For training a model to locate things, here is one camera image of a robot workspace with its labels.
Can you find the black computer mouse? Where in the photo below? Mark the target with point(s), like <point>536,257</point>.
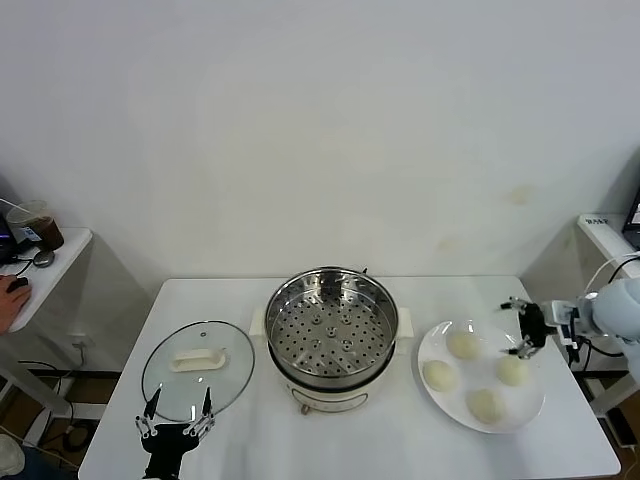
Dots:
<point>17,285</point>

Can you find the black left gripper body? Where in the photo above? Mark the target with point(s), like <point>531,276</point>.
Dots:
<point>167,450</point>

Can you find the white side table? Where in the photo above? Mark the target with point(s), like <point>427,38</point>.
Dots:
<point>65,250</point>
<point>600,235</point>

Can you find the white wall power socket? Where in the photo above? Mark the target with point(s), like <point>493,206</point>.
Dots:
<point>82,342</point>

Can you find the black laptop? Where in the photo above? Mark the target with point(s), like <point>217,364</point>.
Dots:
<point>632,235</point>

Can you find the clear iced coffee cup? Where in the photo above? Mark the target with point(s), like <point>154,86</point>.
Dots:
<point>35,225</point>

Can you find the person leg dark trousers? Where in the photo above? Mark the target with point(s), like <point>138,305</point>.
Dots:
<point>47,465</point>

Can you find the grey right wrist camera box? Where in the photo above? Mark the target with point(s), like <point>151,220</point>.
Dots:
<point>562,315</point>

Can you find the white drinking straw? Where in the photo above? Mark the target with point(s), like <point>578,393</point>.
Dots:
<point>10,204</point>

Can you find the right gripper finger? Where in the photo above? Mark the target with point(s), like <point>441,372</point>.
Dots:
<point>522,351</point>
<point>520,305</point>

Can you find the white round plate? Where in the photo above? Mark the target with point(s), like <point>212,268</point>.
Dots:
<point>480,377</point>

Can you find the person bare hand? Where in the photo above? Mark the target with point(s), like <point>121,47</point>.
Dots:
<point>12,307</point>

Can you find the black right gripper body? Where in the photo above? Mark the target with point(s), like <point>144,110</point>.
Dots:
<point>534,325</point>

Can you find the stainless steel steamer basket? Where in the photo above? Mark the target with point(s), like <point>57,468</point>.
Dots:
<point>380,320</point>

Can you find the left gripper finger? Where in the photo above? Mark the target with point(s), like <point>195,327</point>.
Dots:
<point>202,424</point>
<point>149,422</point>

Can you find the grey white shoe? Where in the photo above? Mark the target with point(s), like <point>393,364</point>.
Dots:
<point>10,455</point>

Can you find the glass pot lid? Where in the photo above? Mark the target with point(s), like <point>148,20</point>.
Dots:
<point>197,360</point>

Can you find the white steamed baozi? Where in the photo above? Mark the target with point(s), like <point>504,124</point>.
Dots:
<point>440,375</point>
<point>512,372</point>
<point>486,405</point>
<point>462,345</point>

